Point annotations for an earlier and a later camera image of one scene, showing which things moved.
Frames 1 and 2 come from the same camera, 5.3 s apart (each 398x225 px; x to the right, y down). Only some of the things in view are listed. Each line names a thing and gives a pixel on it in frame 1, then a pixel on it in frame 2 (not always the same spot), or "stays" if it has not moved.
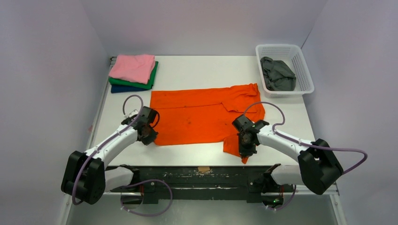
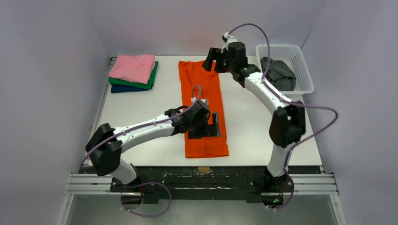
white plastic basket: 292,56 stays
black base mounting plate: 234,183 stays
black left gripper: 150,138 to 209,130
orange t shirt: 205,116 to 198,83
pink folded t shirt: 136,68 stays
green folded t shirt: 123,82 stays
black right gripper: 246,146 to 216,62
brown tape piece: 202,168 stays
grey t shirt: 277,75 stays
